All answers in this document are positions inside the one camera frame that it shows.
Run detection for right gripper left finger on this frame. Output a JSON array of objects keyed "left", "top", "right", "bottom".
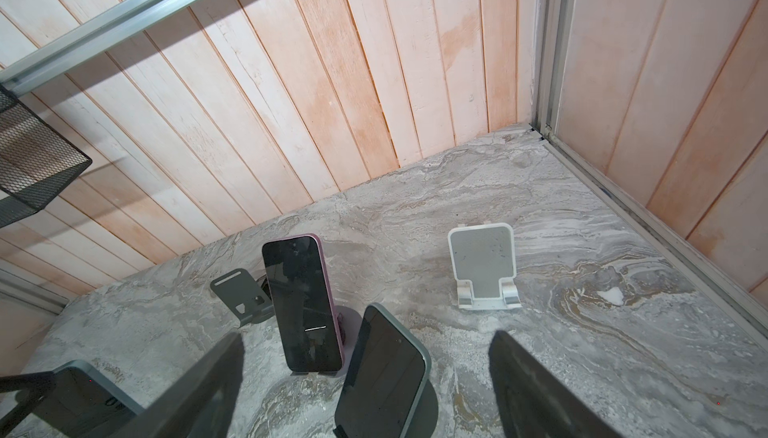
[{"left": 114, "top": 332, "right": 245, "bottom": 437}]

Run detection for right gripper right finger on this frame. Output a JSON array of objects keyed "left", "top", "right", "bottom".
[{"left": 488, "top": 330, "right": 619, "bottom": 437}]

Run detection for dark grey phone stand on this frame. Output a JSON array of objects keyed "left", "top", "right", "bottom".
[{"left": 210, "top": 268, "right": 274, "bottom": 328}]

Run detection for white folding phone stand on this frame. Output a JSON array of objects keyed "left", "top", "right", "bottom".
[{"left": 447, "top": 223, "right": 522, "bottom": 311}]

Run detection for round stand right phone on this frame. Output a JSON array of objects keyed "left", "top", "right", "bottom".
[{"left": 405, "top": 380, "right": 439, "bottom": 438}]

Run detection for green phone on round stand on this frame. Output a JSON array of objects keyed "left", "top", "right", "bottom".
[{"left": 1, "top": 360, "right": 144, "bottom": 437}]

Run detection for dark phone right stand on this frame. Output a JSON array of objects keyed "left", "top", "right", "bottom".
[{"left": 333, "top": 303, "right": 431, "bottom": 437}]

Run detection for purple phone rear stand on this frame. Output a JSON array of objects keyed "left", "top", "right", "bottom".
[{"left": 261, "top": 234, "right": 344, "bottom": 373}]

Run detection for black wire mesh basket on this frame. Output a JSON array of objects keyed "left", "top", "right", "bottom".
[{"left": 1, "top": 88, "right": 92, "bottom": 227}]

